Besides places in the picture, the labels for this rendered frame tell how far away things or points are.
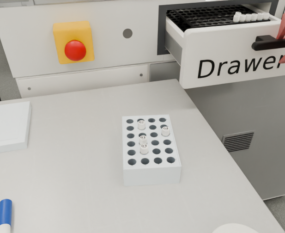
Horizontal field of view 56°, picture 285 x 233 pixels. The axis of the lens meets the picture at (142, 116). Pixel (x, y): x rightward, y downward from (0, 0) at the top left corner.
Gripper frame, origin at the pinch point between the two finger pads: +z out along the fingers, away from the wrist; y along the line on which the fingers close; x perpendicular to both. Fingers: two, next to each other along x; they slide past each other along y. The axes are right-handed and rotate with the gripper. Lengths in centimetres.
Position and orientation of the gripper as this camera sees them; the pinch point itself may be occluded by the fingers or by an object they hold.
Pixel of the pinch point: (282, 51)
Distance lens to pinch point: 55.8
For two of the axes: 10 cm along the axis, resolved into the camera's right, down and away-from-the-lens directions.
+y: -1.6, -9.7, 2.1
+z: -1.7, 2.3, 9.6
